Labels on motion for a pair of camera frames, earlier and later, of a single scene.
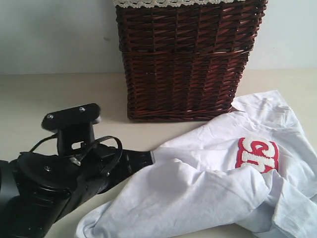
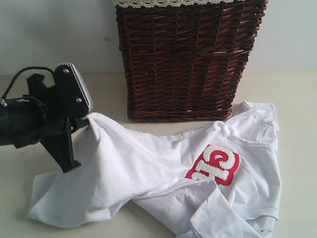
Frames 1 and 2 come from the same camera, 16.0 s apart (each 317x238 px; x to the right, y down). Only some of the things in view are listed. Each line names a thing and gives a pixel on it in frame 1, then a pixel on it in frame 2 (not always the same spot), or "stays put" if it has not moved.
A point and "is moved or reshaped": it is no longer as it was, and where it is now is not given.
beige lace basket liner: x=135 y=3 stays put
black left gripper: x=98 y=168 to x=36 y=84
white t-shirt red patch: x=252 y=174 is moved or reshaped
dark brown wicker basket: x=187 y=62 stays put
